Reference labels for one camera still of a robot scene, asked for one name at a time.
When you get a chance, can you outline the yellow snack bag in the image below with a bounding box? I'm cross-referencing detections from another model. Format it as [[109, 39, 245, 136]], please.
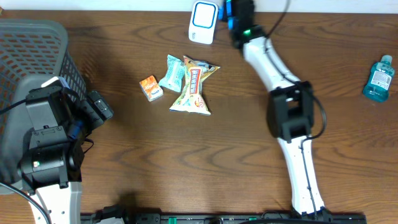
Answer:
[[169, 55, 220, 115]]

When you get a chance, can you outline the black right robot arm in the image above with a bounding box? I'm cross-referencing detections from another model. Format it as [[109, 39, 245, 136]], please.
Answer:
[[219, 0, 325, 220]]

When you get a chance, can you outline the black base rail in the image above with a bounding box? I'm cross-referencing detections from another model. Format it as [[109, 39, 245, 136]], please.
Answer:
[[80, 211, 367, 224]]

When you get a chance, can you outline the blue mouthwash bottle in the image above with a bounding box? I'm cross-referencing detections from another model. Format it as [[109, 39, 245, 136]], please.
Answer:
[[363, 55, 395, 103]]

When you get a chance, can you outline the grey plastic mesh basket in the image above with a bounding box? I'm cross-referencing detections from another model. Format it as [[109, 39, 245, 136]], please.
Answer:
[[1, 19, 86, 189]]

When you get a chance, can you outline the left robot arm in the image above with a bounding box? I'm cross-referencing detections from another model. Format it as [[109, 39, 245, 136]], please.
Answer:
[[18, 86, 113, 223]]

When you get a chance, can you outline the small orange packet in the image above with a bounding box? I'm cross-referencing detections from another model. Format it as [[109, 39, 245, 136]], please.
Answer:
[[139, 75, 164, 101]]

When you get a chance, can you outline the teal snack pack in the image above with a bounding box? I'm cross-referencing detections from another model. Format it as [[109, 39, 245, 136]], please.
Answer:
[[159, 55, 185, 93]]

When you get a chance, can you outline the white barcode scanner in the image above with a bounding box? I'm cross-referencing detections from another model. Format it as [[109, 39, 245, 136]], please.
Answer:
[[188, 1, 218, 45]]

